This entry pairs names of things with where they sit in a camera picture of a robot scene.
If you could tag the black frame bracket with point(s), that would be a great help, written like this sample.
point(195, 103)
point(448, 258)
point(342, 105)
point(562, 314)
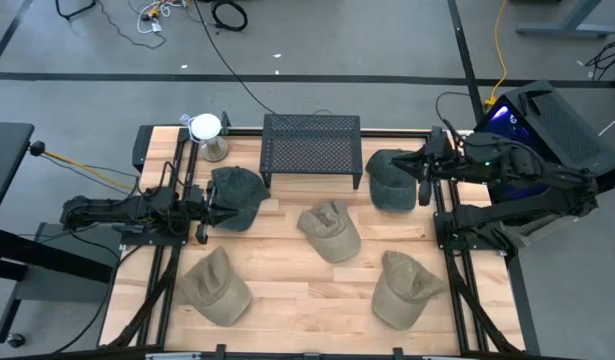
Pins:
point(220, 351)

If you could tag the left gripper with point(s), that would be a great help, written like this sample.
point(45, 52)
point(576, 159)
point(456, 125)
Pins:
point(205, 220)

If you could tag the black desk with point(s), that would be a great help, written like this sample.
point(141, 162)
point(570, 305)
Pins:
point(4, 160)

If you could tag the white rod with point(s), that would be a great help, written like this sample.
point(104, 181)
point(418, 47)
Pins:
point(612, 122)

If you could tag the silver aluminium bar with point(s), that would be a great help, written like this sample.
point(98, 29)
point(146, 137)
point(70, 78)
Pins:
point(172, 356)

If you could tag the black caster wheel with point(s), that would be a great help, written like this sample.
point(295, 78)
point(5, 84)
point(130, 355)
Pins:
point(15, 340)

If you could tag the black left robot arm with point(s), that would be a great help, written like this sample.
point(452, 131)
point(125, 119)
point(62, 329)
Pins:
point(102, 210)

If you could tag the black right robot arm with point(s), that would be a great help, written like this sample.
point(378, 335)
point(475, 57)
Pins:
point(527, 165)

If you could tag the black controller box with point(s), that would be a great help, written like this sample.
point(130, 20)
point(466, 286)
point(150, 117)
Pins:
point(142, 147)

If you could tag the black perforated metal shelf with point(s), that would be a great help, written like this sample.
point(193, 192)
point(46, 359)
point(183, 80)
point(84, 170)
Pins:
point(312, 145)

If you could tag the khaki baseball cap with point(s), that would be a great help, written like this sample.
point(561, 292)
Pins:
point(217, 295)
point(402, 295)
point(332, 235)

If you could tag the grey desk foot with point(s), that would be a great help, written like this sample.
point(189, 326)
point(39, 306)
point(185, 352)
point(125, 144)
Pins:
point(562, 29)

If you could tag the black computer tower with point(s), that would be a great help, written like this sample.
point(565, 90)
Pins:
point(562, 125)

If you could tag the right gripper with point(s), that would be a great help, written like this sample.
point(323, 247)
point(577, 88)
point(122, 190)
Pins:
point(439, 147)

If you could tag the black round knob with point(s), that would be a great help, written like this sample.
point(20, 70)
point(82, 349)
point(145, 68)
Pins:
point(37, 148)

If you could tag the dark grey baseball cap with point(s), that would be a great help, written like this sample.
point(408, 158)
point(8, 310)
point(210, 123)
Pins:
point(392, 192)
point(247, 190)

